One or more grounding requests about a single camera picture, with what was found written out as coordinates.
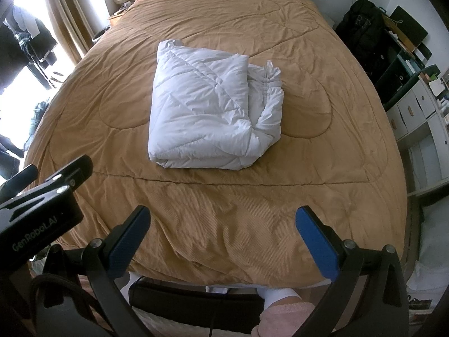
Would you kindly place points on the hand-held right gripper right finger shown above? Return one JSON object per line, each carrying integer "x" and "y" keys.
{"x": 317, "y": 245}

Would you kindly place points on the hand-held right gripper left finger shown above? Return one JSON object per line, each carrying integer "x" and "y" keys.
{"x": 129, "y": 233}

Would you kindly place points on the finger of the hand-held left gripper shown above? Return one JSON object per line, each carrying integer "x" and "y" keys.
{"x": 79, "y": 168}
{"x": 21, "y": 179}

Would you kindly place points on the white puffer jacket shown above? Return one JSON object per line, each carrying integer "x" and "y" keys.
{"x": 210, "y": 112}

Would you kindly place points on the dark clothes pile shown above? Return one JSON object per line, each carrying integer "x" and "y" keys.
{"x": 38, "y": 119}

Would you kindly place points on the pink slipper foot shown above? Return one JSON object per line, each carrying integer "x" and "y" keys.
{"x": 280, "y": 317}

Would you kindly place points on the bed with mustard cover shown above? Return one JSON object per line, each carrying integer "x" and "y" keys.
{"x": 245, "y": 200}

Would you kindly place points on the black hanging jacket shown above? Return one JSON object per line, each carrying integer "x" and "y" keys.
{"x": 44, "y": 44}

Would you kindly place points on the black waste bin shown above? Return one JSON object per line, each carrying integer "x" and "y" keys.
{"x": 100, "y": 34}

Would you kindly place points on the beige curtain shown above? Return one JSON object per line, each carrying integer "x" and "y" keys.
{"x": 70, "y": 17}

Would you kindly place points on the grey black hanging coat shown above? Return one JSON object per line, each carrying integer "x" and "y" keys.
{"x": 21, "y": 24}

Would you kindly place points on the wooden nightstand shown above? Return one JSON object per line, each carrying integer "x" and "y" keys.
{"x": 117, "y": 15}

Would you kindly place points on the white drawer cabinet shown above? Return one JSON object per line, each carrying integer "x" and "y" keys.
{"x": 414, "y": 119}

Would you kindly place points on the black backpack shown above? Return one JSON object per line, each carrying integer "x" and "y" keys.
{"x": 361, "y": 31}

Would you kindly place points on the dark paper bag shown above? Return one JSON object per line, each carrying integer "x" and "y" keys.
{"x": 408, "y": 24}

